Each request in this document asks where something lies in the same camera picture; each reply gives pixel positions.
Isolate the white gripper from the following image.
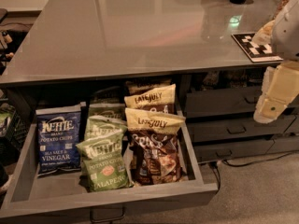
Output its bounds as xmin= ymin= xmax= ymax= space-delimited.
xmin=252 ymin=20 xmax=299 ymax=124

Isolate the blue Kettle chip bag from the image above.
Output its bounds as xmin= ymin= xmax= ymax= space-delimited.
xmin=36 ymin=105 xmax=81 ymax=175

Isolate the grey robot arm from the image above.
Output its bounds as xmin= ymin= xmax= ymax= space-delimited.
xmin=253 ymin=0 xmax=299 ymax=124

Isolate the grey closed drawer upper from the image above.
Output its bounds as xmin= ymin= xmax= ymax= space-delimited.
xmin=185 ymin=86 xmax=262 ymax=118

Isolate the grey closed drawer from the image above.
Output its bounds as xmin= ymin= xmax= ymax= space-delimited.
xmin=187 ymin=115 xmax=295 ymax=142
xmin=185 ymin=86 xmax=262 ymax=118
xmin=193 ymin=139 xmax=274 ymax=162

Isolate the grey closed drawer middle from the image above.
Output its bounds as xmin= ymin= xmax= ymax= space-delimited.
xmin=187 ymin=115 xmax=295 ymax=142

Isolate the grey closed drawer lower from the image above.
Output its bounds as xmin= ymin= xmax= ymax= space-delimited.
xmin=193 ymin=139 xmax=274 ymax=162

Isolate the brown Late July bag middle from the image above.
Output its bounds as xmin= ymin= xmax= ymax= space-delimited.
xmin=124 ymin=84 xmax=176 ymax=114

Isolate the brown late july bag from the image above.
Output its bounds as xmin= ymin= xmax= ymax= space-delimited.
xmin=125 ymin=108 xmax=185 ymax=185
xmin=124 ymin=84 xmax=176 ymax=114

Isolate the brown Late July bag front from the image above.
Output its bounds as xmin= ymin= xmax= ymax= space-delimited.
xmin=125 ymin=108 xmax=185 ymax=185

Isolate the Late July bag rear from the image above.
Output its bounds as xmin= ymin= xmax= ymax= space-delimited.
xmin=125 ymin=77 xmax=171 ymax=95

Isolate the green Kettle bag rear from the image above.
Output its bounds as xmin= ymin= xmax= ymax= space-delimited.
xmin=88 ymin=104 xmax=125 ymax=119

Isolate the green Kettle bag middle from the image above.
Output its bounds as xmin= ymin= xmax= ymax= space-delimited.
xmin=84 ymin=115 xmax=127 ymax=140

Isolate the green Kettle jalapeno bag front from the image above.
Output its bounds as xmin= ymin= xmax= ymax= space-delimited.
xmin=77 ymin=133 xmax=130 ymax=192

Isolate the open grey top drawer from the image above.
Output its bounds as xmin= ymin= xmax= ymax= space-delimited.
xmin=0 ymin=123 xmax=218 ymax=219

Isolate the black white fiducial marker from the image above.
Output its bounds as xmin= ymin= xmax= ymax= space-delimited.
xmin=232 ymin=33 xmax=282 ymax=63

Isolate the black crate at left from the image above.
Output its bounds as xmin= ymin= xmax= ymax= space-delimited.
xmin=0 ymin=99 xmax=28 ymax=151

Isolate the black floor cable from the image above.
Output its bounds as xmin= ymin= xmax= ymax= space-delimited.
xmin=208 ymin=150 xmax=299 ymax=195

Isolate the black drawer handle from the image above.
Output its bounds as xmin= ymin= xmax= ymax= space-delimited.
xmin=90 ymin=207 xmax=126 ymax=224

